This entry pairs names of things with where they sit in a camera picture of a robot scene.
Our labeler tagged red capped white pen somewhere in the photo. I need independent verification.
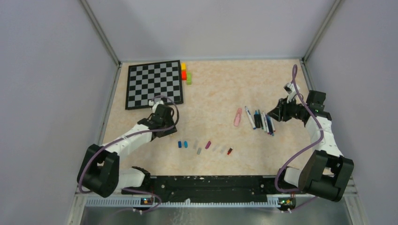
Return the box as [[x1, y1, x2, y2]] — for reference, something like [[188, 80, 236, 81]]
[[270, 118, 276, 132]]

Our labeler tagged dark blue pen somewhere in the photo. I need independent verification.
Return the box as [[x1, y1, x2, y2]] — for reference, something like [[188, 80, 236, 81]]
[[265, 115, 272, 135]]

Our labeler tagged green transparent pen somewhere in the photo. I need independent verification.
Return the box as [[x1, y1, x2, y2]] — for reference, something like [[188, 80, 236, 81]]
[[258, 109, 264, 130]]

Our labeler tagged white grey marker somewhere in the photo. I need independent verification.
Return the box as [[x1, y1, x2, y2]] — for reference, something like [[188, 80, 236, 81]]
[[261, 112, 269, 134]]

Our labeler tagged black blue highlighter marker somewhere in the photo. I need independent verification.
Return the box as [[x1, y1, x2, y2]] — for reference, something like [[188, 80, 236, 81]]
[[254, 110, 262, 128]]

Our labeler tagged white pen blue cap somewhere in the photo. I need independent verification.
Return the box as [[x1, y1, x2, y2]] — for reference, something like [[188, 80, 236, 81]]
[[245, 106, 256, 130]]

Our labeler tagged pink highlighter marker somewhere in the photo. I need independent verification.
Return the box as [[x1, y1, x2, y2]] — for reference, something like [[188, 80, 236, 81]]
[[233, 108, 243, 127]]

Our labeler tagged magenta pen cap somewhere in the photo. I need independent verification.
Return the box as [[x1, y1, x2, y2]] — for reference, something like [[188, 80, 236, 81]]
[[205, 141, 211, 149]]

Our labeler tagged blue capped pen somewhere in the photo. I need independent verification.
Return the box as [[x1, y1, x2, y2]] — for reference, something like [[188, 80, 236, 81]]
[[266, 115, 274, 136]]

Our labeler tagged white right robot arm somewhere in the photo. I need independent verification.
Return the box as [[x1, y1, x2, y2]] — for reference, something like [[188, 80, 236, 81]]
[[268, 89, 354, 202]]

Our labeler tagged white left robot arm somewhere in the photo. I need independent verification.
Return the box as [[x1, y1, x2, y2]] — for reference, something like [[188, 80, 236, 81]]
[[77, 101, 179, 198]]

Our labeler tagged black and grey chessboard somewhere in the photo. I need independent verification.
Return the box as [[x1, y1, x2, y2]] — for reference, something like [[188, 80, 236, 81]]
[[125, 60, 184, 110]]

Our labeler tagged orange toy block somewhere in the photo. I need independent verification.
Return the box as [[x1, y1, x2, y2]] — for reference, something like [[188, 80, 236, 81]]
[[181, 70, 187, 81]]

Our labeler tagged green toy block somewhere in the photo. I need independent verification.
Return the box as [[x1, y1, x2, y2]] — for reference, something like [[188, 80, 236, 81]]
[[186, 72, 192, 85]]

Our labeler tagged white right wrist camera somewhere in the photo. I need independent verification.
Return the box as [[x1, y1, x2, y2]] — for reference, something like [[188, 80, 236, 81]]
[[283, 82, 300, 103]]

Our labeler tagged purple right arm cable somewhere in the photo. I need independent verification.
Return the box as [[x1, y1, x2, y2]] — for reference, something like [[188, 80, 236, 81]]
[[274, 64, 325, 214]]

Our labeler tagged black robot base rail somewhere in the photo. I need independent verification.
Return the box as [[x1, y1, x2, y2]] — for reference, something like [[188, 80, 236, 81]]
[[138, 175, 280, 203]]

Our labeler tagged grey slotted cable duct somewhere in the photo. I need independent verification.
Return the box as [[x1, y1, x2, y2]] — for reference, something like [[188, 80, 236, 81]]
[[86, 196, 280, 208]]

